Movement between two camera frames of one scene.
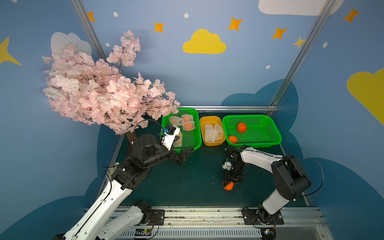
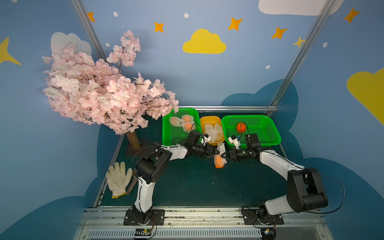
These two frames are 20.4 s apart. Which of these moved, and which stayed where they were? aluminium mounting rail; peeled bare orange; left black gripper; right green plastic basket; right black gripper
Moved: left black gripper; right black gripper
Stayed: aluminium mounting rail; right green plastic basket; peeled bare orange
